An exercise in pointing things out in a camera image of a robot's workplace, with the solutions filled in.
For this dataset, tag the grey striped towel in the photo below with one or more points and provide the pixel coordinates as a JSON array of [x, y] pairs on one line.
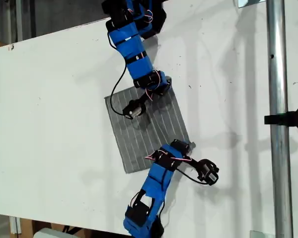
[[129, 138]]

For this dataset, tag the black clamp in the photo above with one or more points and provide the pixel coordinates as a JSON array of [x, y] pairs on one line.
[[295, 117]]

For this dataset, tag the white container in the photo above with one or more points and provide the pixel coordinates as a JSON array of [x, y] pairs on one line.
[[52, 234]]

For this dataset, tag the large cardboard box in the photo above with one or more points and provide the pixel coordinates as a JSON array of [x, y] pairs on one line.
[[27, 226]]

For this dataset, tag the white table leg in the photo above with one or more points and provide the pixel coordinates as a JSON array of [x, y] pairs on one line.
[[15, 224]]

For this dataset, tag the short black camera stalk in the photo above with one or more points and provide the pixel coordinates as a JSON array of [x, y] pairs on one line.
[[194, 162], [145, 97]]

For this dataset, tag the black camera box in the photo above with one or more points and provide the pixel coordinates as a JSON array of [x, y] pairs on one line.
[[134, 109], [208, 173]]

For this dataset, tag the steel post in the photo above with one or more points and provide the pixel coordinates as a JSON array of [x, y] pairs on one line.
[[278, 74]]

